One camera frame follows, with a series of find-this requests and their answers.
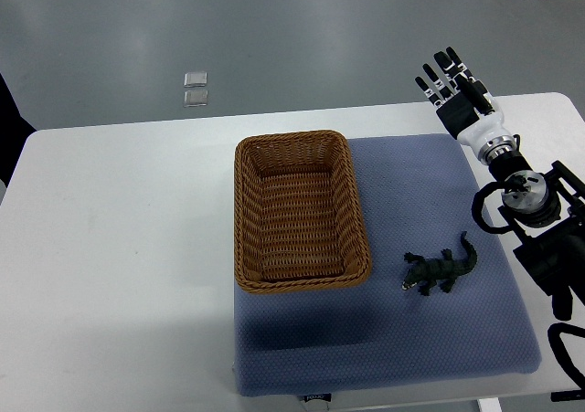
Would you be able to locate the brown wicker basket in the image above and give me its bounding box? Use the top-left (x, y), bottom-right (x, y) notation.
top-left (234, 130), bottom-right (372, 294)

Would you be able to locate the blue grey foam mat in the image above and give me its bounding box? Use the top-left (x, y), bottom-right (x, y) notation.
top-left (234, 134), bottom-right (541, 396)

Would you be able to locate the white table leg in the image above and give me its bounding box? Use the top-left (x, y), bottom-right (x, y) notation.
top-left (477, 397), bottom-right (503, 412)

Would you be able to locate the metal floor plate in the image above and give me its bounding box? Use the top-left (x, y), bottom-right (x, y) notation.
top-left (184, 71), bottom-right (207, 88)
top-left (184, 90), bottom-right (208, 107)

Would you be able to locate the black table bracket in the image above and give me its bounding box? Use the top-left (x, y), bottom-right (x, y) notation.
top-left (550, 389), bottom-right (585, 403)

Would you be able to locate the lower metal floor plate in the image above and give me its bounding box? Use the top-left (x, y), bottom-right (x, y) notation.
top-left (184, 90), bottom-right (208, 107)

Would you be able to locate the black cable loop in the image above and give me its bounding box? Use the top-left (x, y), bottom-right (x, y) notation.
top-left (546, 322), bottom-right (585, 391)

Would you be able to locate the dark object at left edge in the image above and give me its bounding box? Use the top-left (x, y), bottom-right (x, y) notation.
top-left (0, 77), bottom-right (36, 186)

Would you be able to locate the upper metal floor plate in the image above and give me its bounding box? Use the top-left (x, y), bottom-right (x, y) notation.
top-left (184, 71), bottom-right (207, 88)

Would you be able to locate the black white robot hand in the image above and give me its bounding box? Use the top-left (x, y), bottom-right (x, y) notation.
top-left (415, 47), bottom-right (516, 165)

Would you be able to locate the dark toy crocodile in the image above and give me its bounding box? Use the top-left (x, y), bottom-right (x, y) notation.
top-left (401, 231), bottom-right (478, 296)

